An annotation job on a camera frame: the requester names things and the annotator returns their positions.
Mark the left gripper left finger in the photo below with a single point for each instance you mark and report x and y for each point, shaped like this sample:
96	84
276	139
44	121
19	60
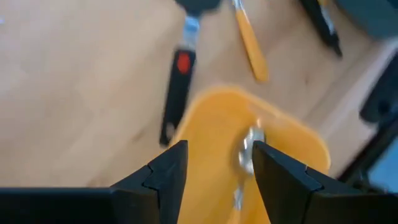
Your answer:
161	193

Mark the slotted turner steel neck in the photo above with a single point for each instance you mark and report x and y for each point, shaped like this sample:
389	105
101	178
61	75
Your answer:
177	93

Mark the yellow plastic bin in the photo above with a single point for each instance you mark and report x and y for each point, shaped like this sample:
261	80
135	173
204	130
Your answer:
211	130

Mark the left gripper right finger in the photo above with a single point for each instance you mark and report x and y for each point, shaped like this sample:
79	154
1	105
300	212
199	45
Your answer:
286	193

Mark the grey-blue plastic bin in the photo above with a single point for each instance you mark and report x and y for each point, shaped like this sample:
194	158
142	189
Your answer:
373	18

